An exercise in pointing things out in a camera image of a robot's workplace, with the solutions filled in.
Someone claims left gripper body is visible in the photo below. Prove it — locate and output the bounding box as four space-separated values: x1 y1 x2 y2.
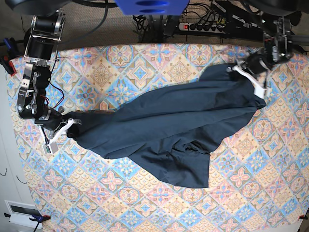
246 53 270 75

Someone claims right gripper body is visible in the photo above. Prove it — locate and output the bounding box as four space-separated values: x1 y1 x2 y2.
34 106 63 132

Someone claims dark blue t-shirt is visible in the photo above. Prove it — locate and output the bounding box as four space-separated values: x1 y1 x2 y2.
64 64 266 189

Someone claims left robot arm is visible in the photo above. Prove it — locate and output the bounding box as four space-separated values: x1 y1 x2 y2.
227 15 293 99

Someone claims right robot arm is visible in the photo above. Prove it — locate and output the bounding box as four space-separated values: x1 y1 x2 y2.
16 9 82 145

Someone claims white power strip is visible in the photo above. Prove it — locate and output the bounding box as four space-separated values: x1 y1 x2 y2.
178 23 225 34

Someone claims patterned colourful tablecloth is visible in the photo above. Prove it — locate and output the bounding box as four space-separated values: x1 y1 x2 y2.
6 44 309 232

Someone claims black round stool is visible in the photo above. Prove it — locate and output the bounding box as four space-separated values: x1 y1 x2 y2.
23 28 31 49

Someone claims blue orange clamp upper left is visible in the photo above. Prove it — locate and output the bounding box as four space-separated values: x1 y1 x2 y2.
0 37 18 76

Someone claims blue orange clamp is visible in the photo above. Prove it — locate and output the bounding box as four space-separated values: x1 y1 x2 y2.
0 37 18 76
3 213 51 232

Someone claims white floor vent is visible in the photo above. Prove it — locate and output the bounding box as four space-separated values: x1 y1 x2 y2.
5 200 40 228

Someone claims blue orange clamp lower left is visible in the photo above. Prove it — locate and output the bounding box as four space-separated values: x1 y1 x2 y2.
3 213 51 232

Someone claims orange clamp lower right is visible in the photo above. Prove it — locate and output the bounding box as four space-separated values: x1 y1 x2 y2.
298 215 308 220

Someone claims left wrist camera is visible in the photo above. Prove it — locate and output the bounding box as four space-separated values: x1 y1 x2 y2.
263 80 272 98

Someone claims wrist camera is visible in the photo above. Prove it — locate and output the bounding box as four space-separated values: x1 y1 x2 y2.
43 143 58 154
263 80 272 98

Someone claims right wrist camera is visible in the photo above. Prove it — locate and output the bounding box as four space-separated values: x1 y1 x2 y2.
43 143 58 154

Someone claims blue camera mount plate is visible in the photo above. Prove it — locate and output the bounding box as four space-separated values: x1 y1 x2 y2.
115 0 189 16

